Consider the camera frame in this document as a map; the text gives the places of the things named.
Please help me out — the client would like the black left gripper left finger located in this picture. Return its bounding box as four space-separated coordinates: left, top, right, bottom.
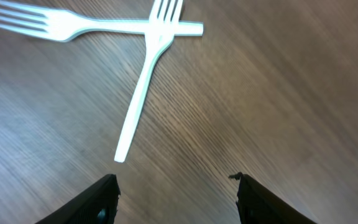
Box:
37 174 121 224

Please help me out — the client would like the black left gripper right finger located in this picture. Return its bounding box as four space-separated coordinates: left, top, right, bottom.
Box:
229 172 316 224

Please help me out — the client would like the white fork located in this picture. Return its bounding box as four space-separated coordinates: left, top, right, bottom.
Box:
0 0 204 43
114 0 183 163

